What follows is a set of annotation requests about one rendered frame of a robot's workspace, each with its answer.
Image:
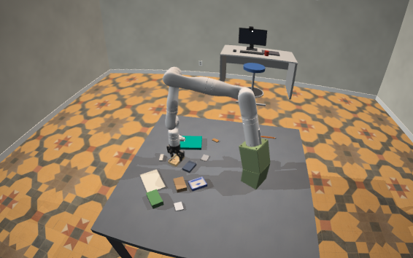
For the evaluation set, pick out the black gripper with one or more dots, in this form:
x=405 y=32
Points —
x=171 y=150

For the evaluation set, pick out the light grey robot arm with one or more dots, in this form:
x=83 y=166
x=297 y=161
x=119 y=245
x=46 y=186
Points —
x=206 y=85

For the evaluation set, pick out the wooden ball-in-hole puzzle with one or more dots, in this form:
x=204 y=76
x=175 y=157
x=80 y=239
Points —
x=174 y=161

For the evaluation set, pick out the tan rectangular box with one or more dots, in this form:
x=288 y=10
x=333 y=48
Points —
x=180 y=184

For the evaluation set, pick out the beige flat board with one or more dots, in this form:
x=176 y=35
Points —
x=152 y=180

